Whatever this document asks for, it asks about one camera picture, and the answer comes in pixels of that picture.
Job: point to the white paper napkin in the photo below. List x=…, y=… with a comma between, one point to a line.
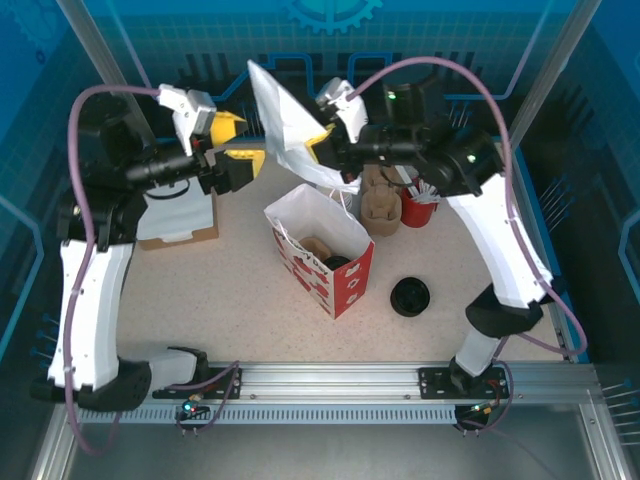
x=285, y=125

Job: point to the black plastic cup lid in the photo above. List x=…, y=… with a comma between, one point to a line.
x=336, y=263

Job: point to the red and white paper bag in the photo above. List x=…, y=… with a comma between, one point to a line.
x=350, y=285

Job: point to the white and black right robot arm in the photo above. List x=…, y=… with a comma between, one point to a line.
x=495, y=240

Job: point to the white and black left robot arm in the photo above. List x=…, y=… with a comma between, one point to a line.
x=100, y=300

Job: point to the brown pulp cup carrier stack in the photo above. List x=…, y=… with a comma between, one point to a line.
x=382, y=215
x=372, y=180

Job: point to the white wrapped straw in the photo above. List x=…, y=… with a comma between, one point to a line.
x=431, y=197
x=405, y=175

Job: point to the red straw holder cup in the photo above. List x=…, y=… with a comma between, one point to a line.
x=417, y=212

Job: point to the black cup lid stack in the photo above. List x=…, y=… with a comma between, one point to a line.
x=410, y=297

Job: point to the small LED circuit board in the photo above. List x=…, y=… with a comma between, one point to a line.
x=190, y=407
x=480, y=409

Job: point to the aluminium frame post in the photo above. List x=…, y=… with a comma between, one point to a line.
x=546, y=75
x=100, y=50

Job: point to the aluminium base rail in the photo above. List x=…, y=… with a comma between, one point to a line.
x=325, y=382

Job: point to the grey metal bracket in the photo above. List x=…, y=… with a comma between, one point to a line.
x=561, y=342

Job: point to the aluminium frame beam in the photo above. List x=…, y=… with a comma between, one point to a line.
x=52, y=450
x=602, y=440

